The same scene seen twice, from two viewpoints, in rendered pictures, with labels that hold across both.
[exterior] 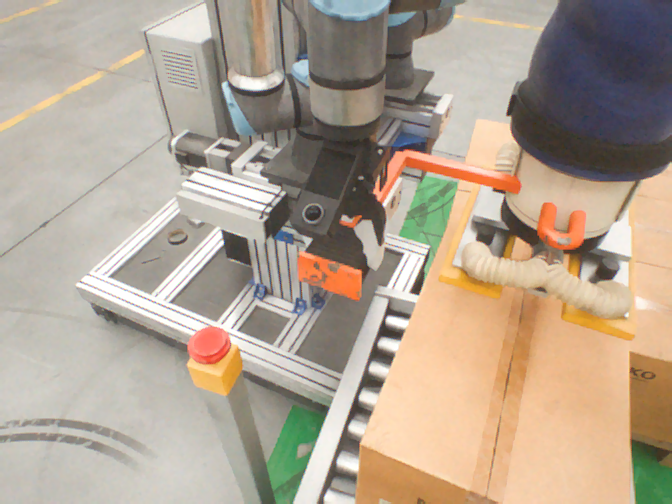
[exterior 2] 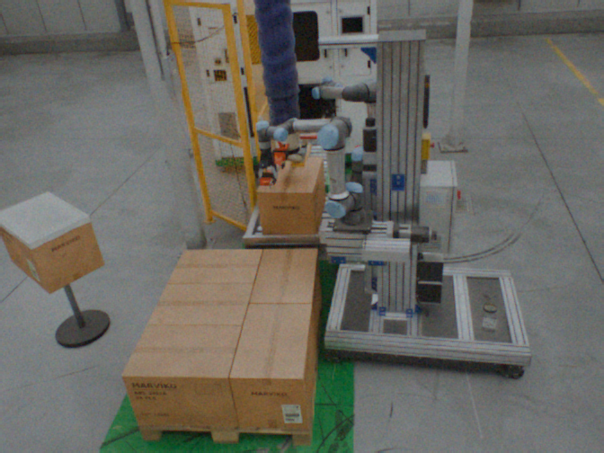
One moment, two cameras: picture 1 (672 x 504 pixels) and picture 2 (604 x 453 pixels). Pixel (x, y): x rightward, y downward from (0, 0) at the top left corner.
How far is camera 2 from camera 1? 4.20 m
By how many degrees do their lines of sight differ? 104
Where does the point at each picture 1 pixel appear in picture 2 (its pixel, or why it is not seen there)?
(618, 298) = not seen: hidden behind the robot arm
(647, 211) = (197, 314)
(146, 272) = (484, 287)
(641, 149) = not seen: hidden behind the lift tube
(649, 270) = (213, 280)
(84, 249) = (571, 326)
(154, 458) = not seen: hidden behind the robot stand
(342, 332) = (358, 286)
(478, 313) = (300, 175)
